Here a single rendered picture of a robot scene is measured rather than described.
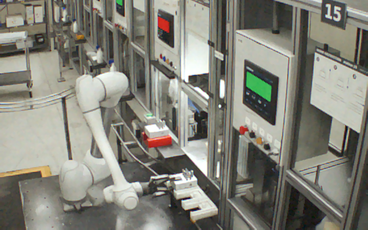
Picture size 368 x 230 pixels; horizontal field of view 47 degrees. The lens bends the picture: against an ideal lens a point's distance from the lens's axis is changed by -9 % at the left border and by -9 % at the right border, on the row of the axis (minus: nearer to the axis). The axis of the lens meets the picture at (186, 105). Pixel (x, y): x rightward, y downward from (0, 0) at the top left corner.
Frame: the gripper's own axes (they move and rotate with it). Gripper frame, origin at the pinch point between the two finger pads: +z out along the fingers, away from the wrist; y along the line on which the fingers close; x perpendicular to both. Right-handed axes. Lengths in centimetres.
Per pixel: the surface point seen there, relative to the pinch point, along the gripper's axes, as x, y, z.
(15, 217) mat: 123, -89, -100
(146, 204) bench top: 16.7, -22.4, -12.3
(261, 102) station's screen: -56, 66, 15
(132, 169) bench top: 59, -22, -8
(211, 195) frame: 25, -33, 35
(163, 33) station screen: 57, 69, 15
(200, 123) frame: 46, 11, 35
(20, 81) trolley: 415, -65, -74
